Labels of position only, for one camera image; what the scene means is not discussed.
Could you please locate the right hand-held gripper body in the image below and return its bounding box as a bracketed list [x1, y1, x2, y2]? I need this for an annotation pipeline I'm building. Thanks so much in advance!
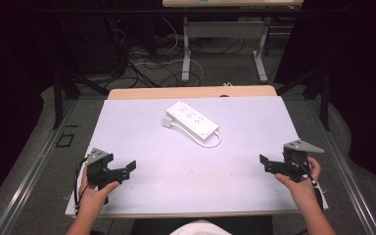
[272, 139, 325, 184]

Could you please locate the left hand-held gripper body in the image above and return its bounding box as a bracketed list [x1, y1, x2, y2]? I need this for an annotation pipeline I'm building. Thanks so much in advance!
[85, 147, 127, 206]

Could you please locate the person's left hand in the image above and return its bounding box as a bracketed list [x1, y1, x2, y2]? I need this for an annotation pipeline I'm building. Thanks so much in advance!
[77, 165, 120, 217]

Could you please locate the person's right hand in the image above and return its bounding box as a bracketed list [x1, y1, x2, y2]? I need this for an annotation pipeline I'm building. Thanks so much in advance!
[274, 156, 323, 212]

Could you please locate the white table mat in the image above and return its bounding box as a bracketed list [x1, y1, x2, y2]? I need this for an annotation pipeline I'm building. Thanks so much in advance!
[65, 95, 329, 219]

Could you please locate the black metal stand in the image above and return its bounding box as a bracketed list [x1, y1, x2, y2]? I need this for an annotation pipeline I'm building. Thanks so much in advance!
[274, 63, 331, 132]
[52, 62, 111, 130]

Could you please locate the white power strip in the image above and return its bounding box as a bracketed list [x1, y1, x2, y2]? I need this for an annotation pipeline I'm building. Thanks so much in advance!
[165, 99, 220, 142]

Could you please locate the wooden table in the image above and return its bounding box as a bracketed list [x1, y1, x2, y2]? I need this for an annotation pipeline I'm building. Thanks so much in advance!
[107, 85, 279, 101]

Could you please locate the person's white shirt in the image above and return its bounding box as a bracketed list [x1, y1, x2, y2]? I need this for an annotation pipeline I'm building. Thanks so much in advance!
[168, 219, 233, 235]

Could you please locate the dark computer tower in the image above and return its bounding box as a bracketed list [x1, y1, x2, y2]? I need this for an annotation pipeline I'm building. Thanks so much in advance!
[106, 15, 134, 78]

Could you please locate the white desk with metal legs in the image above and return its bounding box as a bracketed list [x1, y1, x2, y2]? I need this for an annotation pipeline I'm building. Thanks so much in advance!
[162, 0, 305, 84]

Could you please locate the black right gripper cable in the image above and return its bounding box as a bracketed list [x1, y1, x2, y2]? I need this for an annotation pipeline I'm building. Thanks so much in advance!
[289, 157, 319, 188]

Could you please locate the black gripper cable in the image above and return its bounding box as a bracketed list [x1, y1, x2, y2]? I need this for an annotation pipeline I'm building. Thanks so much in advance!
[73, 157, 90, 212]
[289, 157, 319, 188]

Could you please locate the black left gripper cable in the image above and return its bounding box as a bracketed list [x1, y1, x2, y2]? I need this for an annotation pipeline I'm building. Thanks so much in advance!
[73, 157, 90, 212]

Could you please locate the white power strip cable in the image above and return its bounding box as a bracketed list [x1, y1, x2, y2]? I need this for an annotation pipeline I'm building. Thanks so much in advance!
[170, 120, 222, 149]

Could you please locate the aluminium floor rail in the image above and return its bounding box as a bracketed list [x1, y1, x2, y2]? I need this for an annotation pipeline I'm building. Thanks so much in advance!
[0, 99, 80, 235]
[305, 97, 376, 235]

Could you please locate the tangle of floor cables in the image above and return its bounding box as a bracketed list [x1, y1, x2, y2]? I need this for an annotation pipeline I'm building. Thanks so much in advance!
[106, 16, 248, 90]

